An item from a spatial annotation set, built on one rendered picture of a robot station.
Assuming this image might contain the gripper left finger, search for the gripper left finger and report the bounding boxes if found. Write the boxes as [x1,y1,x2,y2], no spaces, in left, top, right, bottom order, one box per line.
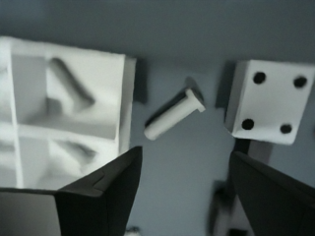
[0,147,143,236]

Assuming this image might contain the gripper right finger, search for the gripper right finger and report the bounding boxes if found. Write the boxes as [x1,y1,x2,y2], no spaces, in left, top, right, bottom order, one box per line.
[228,151,315,236]

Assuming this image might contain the white block with black holes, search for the white block with black holes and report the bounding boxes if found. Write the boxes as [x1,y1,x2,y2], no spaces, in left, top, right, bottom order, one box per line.
[224,59,315,142]

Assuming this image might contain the white divided tray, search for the white divided tray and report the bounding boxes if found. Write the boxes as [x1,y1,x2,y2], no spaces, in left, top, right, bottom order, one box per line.
[0,51,134,190]

